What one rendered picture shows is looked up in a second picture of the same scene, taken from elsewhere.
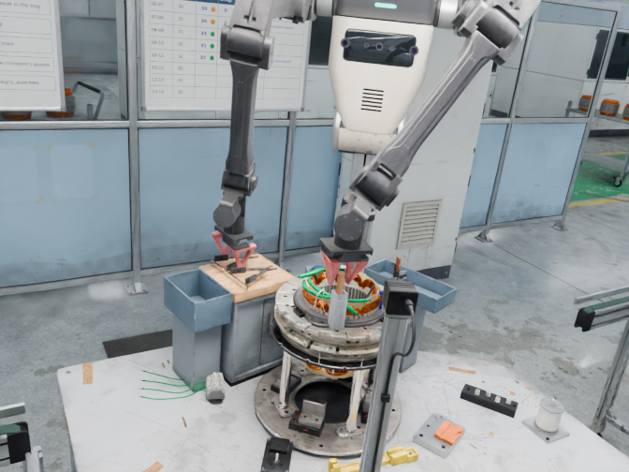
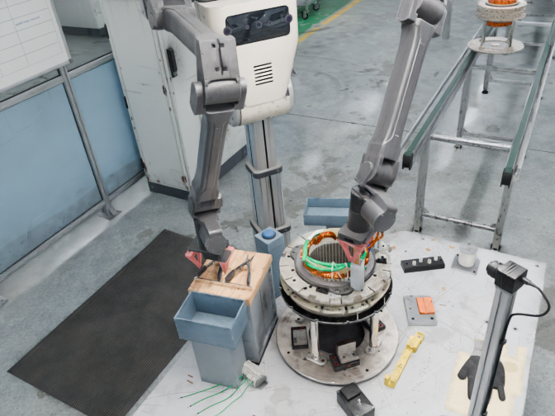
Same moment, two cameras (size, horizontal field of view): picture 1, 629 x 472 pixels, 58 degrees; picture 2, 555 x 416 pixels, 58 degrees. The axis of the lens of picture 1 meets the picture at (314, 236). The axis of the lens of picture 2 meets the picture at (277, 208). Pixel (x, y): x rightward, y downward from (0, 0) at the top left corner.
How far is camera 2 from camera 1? 0.71 m
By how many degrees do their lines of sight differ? 27
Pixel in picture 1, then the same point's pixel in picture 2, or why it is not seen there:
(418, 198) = not seen: hidden behind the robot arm
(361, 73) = (249, 54)
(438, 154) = not seen: hidden behind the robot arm
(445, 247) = (238, 132)
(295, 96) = (59, 50)
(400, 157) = (394, 146)
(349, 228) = (386, 222)
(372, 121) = (267, 92)
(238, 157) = (211, 188)
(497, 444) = (453, 294)
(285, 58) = (33, 15)
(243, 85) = (220, 130)
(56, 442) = not seen: outside the picture
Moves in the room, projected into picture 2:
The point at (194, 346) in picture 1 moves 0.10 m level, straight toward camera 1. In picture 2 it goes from (231, 357) to (254, 378)
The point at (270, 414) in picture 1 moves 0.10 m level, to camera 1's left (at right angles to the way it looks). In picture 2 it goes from (312, 370) to (283, 385)
